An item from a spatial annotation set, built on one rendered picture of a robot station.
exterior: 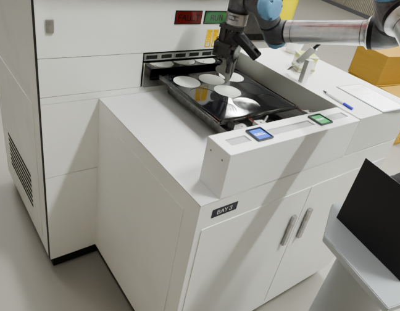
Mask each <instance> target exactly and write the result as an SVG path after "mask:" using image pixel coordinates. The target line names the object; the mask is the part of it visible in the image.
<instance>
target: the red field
mask: <svg viewBox="0 0 400 311"><path fill-rule="evenodd" d="M201 15H202V12H177V18H176V23H201Z"/></svg>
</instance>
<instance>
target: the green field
mask: <svg viewBox="0 0 400 311"><path fill-rule="evenodd" d="M226 14H227V13H226V12H206V19H205V23H220V22H221V23H222V22H223V21H224V22H225V18H226Z"/></svg>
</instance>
